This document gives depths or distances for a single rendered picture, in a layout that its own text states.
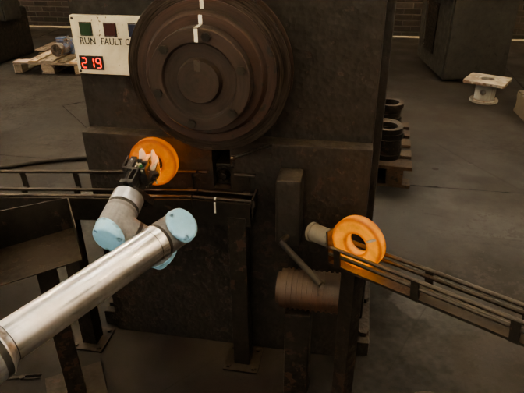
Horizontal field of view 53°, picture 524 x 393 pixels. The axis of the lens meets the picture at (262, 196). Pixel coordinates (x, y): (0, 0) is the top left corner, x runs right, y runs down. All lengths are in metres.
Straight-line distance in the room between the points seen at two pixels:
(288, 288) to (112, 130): 0.79
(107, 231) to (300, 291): 0.60
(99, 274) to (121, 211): 0.28
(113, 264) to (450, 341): 1.48
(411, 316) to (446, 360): 0.26
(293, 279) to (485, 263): 1.37
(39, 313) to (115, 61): 0.90
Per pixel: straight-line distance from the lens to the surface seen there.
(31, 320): 1.14
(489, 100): 5.11
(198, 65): 1.42
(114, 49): 1.75
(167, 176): 1.67
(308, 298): 1.61
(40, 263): 1.70
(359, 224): 1.43
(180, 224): 1.32
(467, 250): 2.85
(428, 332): 2.30
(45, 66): 6.19
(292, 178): 1.59
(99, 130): 1.85
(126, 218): 1.43
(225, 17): 1.44
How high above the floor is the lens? 1.51
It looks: 29 degrees down
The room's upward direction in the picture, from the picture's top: 1 degrees counter-clockwise
